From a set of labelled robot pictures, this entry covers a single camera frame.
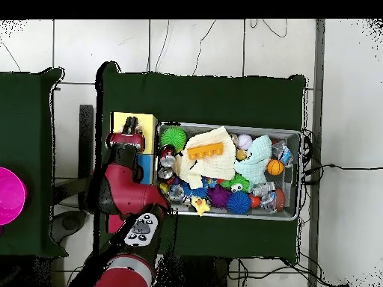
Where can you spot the orange plastic compartment tray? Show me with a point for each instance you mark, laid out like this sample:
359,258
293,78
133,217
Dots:
206,151

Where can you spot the cream waffle cloth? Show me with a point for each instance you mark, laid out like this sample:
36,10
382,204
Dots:
217,167

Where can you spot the mint green knitted cloth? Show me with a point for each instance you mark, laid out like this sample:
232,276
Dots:
255,161

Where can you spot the blue spiky ball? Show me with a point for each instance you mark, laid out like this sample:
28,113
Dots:
238,202

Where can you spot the silver toy robot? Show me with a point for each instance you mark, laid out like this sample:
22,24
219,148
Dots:
263,189

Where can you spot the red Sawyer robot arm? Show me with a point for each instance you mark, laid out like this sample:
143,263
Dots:
128,191

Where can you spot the wooden box with three holes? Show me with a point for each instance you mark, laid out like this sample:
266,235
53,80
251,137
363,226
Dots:
148,125

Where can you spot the large green spiky ball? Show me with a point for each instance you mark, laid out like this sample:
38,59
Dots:
173,139

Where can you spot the dark green table cloth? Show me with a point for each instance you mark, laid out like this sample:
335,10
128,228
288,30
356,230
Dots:
203,98

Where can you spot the dark green side table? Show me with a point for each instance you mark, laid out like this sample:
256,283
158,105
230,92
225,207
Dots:
24,134

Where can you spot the grey stand base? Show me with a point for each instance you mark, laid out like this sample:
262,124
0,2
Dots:
67,222

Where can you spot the purple spiky ball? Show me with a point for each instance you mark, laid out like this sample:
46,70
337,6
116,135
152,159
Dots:
219,196

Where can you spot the white baseball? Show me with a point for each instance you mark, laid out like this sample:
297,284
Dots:
245,141

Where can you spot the magenta round disc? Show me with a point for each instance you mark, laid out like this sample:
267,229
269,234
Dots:
10,195

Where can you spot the small orange basketball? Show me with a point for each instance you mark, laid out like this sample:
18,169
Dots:
275,167

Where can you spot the small brown football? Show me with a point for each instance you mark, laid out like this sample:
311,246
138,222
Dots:
280,199

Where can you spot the black upright post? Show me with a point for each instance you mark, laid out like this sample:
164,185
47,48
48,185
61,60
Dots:
86,134

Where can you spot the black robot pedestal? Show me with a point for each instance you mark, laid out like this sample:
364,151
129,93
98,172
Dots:
203,273

